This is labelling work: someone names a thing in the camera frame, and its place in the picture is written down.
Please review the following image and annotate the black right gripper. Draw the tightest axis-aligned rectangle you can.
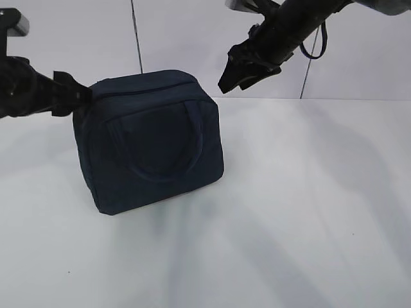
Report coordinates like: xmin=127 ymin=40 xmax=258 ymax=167
xmin=218 ymin=24 xmax=294 ymax=94

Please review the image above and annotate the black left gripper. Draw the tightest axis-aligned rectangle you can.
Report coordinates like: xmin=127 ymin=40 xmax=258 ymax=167
xmin=30 ymin=71 xmax=92 ymax=117

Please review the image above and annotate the navy blue fabric lunch bag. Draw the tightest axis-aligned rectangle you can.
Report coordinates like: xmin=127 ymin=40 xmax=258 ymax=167
xmin=73 ymin=70 xmax=224 ymax=216

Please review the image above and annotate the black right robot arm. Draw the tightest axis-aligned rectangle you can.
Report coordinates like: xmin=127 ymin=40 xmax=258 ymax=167
xmin=218 ymin=0 xmax=410 ymax=94

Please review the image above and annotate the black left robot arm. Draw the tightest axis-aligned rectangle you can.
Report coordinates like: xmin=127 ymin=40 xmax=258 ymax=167
xmin=1 ymin=56 xmax=92 ymax=118

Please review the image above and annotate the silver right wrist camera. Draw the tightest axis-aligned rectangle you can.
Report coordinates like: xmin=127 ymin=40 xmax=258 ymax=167
xmin=225 ymin=0 xmax=280 ymax=15

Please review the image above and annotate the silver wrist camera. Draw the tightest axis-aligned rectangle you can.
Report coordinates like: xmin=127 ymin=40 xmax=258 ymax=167
xmin=0 ymin=8 xmax=30 ymax=58
xmin=225 ymin=0 xmax=280 ymax=15

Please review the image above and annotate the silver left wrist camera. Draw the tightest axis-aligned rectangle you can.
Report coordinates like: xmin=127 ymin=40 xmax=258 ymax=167
xmin=0 ymin=8 xmax=30 ymax=58

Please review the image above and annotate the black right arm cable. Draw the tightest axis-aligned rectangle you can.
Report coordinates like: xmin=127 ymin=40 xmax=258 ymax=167
xmin=300 ymin=19 xmax=328 ymax=60

